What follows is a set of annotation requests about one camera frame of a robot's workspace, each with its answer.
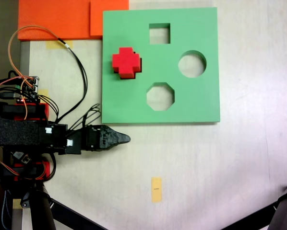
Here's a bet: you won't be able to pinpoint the orange foam block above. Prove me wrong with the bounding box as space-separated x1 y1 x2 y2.
17 0 130 40

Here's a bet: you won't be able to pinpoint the circuit board with wires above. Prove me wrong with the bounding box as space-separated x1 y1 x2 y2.
13 76 40 103

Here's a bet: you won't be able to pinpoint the red printed base bracket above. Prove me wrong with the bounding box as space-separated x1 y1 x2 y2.
12 161 50 182
13 103 49 120

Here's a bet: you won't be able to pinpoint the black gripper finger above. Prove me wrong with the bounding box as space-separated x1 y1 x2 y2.
101 126 132 151

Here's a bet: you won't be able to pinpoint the braided grey cable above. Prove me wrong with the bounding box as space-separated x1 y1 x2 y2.
0 190 10 230

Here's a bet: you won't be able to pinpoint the black tripod leg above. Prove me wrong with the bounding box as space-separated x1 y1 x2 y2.
20 184 108 230

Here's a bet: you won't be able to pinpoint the red cross columnar block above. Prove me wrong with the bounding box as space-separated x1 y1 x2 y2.
111 47 143 80

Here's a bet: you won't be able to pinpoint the orange wire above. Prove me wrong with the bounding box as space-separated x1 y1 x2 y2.
8 25 60 120

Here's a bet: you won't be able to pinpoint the green shape sorter board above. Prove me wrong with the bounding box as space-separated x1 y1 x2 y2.
101 7 221 125

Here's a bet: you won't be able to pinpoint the yellow tape with black mark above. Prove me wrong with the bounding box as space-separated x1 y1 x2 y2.
151 177 163 203

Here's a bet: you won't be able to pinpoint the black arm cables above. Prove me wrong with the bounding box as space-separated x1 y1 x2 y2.
39 37 102 135

